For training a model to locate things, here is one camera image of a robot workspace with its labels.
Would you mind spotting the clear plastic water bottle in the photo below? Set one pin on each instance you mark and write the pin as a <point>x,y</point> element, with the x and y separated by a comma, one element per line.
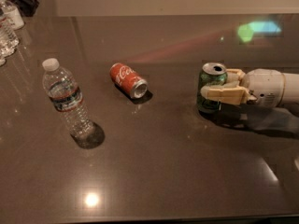
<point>67,98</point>

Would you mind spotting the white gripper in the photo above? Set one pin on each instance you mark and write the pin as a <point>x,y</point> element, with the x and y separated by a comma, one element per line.
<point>265,85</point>

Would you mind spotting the clear bottle at left edge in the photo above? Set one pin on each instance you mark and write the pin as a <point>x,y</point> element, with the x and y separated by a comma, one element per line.
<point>8,39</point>

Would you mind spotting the green soda can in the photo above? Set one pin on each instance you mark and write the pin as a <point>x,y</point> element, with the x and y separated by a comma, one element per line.
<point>211,74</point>

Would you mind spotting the clear bottle bottom left edge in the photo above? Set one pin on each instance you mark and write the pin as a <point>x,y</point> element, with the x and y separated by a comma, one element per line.
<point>2,61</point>

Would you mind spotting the red Coca-Cola can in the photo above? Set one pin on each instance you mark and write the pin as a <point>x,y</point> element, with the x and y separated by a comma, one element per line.
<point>128,80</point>

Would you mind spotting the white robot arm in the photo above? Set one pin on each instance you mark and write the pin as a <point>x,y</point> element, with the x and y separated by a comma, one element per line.
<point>291,89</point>

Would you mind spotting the white-label bottle at back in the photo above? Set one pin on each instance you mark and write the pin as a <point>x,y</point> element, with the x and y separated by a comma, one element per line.
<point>12,13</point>

